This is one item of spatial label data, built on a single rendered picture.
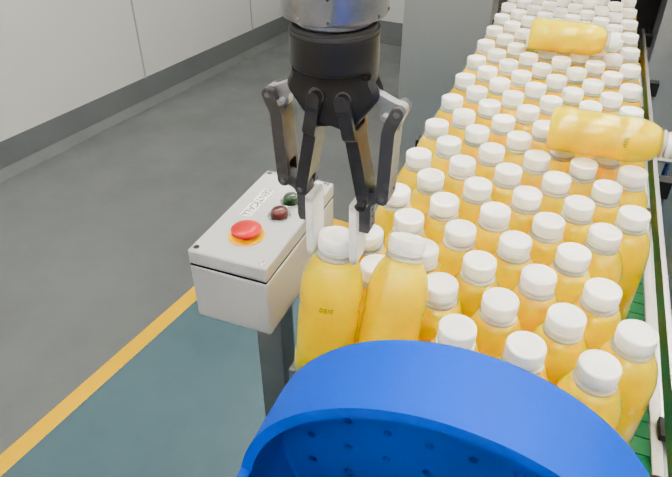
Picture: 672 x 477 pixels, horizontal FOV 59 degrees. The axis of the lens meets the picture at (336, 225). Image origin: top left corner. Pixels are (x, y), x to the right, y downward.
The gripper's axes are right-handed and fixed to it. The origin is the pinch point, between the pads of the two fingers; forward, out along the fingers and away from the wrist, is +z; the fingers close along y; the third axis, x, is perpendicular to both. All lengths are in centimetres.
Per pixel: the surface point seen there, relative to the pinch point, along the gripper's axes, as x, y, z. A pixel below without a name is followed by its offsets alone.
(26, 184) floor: 133, -220, 117
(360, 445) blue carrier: -19.2, 9.8, 5.4
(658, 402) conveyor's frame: 14.8, 37.3, 27.1
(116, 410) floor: 39, -89, 117
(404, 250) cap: 3.0, 6.4, 3.5
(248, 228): 3.1, -12.2, 5.6
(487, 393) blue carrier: -21.4, 18.1, -6.7
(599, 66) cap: 86, 24, 10
